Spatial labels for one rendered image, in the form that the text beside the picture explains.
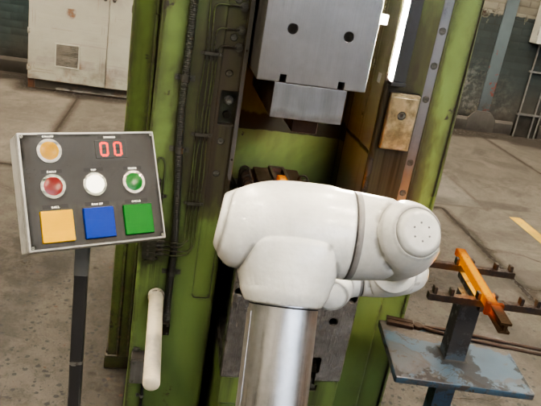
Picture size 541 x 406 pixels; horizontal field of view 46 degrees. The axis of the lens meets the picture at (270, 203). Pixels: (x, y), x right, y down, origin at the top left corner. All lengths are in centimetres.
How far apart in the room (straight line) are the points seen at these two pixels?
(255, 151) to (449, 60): 73
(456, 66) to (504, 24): 661
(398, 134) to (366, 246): 110
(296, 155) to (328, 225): 142
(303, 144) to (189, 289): 65
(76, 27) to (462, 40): 554
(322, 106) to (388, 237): 92
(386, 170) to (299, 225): 116
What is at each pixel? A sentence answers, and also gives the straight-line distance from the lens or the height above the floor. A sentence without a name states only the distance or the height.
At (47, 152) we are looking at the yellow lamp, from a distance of 159.
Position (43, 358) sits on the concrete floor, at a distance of 285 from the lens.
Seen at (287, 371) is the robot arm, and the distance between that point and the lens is 89.
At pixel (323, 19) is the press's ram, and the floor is 154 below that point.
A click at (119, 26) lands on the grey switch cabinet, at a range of 705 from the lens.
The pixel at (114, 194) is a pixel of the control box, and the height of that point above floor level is 106.
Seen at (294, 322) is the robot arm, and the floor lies 121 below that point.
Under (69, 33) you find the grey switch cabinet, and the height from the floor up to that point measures 62.
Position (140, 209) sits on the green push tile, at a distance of 163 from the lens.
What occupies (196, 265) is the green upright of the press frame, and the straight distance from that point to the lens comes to 203.
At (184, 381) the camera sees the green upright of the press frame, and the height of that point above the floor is 29.
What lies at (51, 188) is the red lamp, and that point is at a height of 109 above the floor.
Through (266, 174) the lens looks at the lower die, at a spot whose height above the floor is 99.
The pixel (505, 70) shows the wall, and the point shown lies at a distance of 874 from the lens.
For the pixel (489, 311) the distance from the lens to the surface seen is 177.
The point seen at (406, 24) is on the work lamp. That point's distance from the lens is 188.
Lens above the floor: 166
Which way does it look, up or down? 21 degrees down
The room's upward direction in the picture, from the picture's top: 10 degrees clockwise
